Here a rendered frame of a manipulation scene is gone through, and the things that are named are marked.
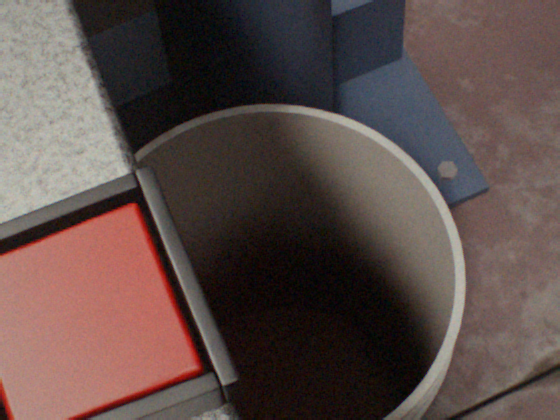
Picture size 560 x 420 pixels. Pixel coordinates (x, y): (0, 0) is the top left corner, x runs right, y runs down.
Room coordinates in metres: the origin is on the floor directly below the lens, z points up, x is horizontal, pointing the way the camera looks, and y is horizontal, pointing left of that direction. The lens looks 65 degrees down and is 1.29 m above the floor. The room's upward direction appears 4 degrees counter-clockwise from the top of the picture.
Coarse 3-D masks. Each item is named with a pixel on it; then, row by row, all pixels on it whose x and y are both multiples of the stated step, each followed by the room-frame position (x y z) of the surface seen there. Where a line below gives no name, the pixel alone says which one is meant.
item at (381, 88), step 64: (192, 0) 0.68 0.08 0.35; (256, 0) 0.67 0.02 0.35; (320, 0) 0.71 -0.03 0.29; (384, 0) 0.81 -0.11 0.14; (128, 64) 0.84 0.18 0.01; (192, 64) 0.69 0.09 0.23; (256, 64) 0.67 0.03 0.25; (320, 64) 0.71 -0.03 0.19; (384, 64) 0.81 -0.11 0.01; (128, 128) 0.70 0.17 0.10; (384, 128) 0.73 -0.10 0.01; (448, 128) 0.72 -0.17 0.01; (448, 192) 0.64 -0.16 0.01
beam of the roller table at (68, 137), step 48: (0, 0) 0.28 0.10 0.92; (48, 0) 0.28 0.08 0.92; (0, 48) 0.26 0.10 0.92; (48, 48) 0.26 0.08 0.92; (0, 96) 0.24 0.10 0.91; (48, 96) 0.24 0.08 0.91; (96, 96) 0.23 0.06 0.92; (0, 144) 0.22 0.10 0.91; (48, 144) 0.22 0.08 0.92; (96, 144) 0.22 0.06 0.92; (0, 192) 0.20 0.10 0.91; (48, 192) 0.20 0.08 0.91
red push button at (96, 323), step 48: (48, 240) 0.18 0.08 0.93; (96, 240) 0.17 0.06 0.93; (144, 240) 0.17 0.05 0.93; (0, 288) 0.16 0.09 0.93; (48, 288) 0.16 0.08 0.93; (96, 288) 0.16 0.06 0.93; (144, 288) 0.16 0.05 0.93; (0, 336) 0.14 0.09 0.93; (48, 336) 0.14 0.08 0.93; (96, 336) 0.14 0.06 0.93; (144, 336) 0.14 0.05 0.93; (192, 336) 0.14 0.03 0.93; (0, 384) 0.13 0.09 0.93; (48, 384) 0.13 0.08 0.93; (96, 384) 0.13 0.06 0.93; (144, 384) 0.13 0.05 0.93
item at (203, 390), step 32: (96, 192) 0.19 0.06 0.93; (128, 192) 0.19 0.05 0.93; (160, 192) 0.19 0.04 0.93; (0, 224) 0.18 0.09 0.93; (32, 224) 0.18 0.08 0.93; (64, 224) 0.18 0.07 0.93; (160, 224) 0.18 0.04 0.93; (192, 288) 0.16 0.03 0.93; (192, 320) 0.15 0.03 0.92; (224, 352) 0.13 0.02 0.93; (192, 384) 0.13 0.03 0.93; (224, 384) 0.13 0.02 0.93; (0, 416) 0.12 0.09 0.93; (96, 416) 0.12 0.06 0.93; (128, 416) 0.12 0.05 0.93; (160, 416) 0.12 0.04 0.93; (192, 416) 0.12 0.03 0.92
